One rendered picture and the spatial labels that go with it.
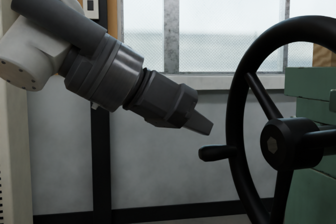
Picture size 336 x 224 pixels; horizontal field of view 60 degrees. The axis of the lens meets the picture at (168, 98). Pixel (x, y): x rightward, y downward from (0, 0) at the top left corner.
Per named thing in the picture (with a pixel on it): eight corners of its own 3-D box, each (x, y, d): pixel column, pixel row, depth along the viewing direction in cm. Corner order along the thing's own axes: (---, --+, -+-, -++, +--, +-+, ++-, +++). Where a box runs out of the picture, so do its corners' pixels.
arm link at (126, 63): (146, 140, 46) (77, 104, 43) (171, 87, 49) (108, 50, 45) (178, 146, 35) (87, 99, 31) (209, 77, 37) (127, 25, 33)
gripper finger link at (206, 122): (204, 139, 43) (170, 120, 41) (213, 120, 44) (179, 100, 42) (210, 140, 42) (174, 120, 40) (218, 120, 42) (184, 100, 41)
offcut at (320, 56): (330, 66, 53) (332, 41, 53) (311, 66, 56) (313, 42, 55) (338, 66, 55) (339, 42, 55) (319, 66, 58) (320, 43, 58)
